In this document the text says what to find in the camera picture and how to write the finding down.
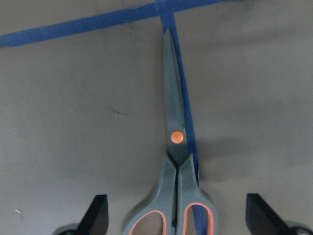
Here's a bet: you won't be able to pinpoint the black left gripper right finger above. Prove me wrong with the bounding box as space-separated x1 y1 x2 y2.
246 193 293 235

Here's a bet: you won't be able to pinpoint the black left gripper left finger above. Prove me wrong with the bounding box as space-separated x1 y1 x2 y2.
76 194 109 235

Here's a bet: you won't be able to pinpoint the grey orange handled scissors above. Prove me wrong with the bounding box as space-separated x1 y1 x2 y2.
123 29 218 235

